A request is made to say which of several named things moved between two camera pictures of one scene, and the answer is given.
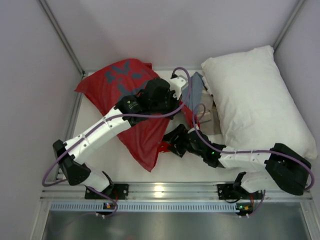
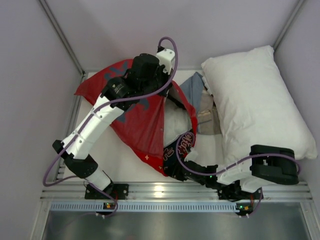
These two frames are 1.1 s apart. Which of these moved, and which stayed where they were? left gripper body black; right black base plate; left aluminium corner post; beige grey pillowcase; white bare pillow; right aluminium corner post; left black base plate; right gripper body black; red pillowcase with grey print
Moved: left gripper body black; right gripper body black; red pillowcase with grey print
Stayed: right black base plate; left black base plate; white bare pillow; beige grey pillowcase; right aluminium corner post; left aluminium corner post
